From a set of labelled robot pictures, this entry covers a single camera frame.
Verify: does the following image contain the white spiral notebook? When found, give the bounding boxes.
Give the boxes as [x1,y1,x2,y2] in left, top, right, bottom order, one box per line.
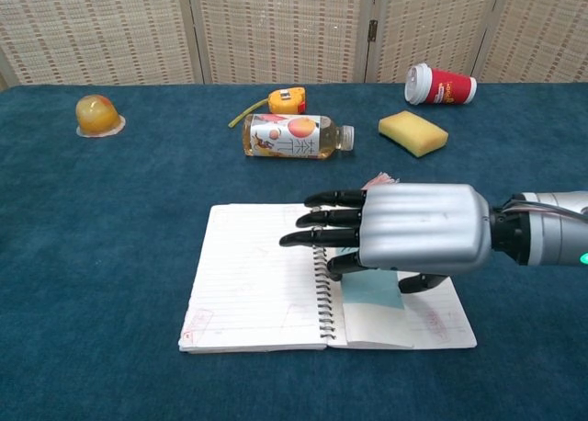
[177,203,478,354]

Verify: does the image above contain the peach tea plastic bottle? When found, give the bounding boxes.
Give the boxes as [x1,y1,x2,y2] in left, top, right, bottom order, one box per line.
[242,113,356,161]

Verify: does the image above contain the bamboo folding screen panel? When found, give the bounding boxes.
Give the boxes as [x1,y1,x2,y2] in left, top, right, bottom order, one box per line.
[0,0,206,87]
[190,0,376,85]
[365,0,504,85]
[475,0,588,85]

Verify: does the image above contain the red paper cup white lid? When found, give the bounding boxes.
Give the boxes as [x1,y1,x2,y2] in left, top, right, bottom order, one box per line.
[403,63,478,107]

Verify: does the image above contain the black and silver right hand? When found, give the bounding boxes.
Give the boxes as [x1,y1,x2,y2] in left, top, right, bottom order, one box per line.
[278,182,491,296]

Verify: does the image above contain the blue table cloth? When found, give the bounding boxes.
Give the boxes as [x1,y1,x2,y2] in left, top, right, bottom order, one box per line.
[0,83,588,421]

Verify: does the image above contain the thin wrist wire bundle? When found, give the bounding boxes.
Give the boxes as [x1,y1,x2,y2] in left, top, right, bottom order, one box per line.
[503,194,588,218]

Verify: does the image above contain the yellow sponge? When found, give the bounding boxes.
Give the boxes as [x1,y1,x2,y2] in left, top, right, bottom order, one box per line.
[378,110,450,159]

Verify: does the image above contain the light blue paper tag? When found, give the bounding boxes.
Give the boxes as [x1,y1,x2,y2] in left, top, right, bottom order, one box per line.
[328,172,406,311]

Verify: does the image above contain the yellow fruit jelly cup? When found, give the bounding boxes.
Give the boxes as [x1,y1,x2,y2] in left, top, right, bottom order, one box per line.
[74,94,126,139]

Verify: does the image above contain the orange tape measure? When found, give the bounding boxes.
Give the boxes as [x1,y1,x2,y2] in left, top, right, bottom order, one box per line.
[228,86,308,129]

